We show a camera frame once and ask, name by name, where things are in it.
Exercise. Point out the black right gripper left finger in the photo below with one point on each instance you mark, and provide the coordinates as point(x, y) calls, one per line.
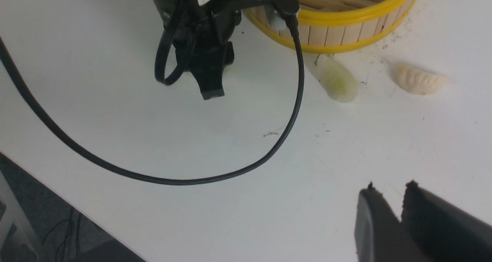
point(379, 235)

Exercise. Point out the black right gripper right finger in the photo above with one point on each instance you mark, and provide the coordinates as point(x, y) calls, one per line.
point(442, 231)

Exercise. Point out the white pleated dumpling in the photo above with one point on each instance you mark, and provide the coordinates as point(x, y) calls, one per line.
point(418, 82)

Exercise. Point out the bamboo steamer tray yellow rim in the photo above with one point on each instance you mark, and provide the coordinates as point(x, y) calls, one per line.
point(338, 26)

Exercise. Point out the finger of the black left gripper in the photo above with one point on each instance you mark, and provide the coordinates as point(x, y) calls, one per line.
point(209, 83)

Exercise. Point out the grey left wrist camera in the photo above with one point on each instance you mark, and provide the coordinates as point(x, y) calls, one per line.
point(274, 20)

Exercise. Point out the greenish dumpling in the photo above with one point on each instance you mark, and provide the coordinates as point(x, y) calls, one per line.
point(336, 79)

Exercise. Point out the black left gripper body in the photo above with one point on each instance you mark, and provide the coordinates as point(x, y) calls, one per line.
point(200, 31)

